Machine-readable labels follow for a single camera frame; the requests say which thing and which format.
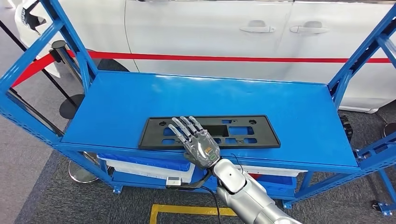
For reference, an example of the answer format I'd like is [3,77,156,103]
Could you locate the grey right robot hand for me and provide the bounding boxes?
[168,116,221,170]

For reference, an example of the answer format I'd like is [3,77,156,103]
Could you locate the black plastic plate frame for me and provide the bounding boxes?
[138,115,282,151]

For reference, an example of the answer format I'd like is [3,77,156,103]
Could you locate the blue plastic crate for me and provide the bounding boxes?
[97,153,191,172]
[198,175,296,198]

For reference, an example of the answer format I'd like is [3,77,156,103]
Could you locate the yellow floor tape square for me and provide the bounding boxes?
[149,204,237,224]

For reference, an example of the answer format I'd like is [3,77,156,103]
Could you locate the white plastic crate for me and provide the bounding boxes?
[233,164,307,177]
[99,157,196,183]

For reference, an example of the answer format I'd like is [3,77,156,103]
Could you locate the red barrier belt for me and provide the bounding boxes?
[12,50,392,88]

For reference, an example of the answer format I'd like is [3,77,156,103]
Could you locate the white car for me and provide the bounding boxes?
[14,0,396,113]

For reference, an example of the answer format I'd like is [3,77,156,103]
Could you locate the black plastic block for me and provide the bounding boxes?
[339,115,354,143]

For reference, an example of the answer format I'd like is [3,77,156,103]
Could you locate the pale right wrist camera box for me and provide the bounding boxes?
[165,176,182,187]

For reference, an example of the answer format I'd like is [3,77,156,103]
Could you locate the black cable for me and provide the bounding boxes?
[201,185,222,224]

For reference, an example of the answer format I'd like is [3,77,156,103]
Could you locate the chrome stanchion post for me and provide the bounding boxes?
[9,88,99,184]
[51,40,84,90]

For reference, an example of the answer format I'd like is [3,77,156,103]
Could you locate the thin black post with base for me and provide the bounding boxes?
[0,20,85,119]

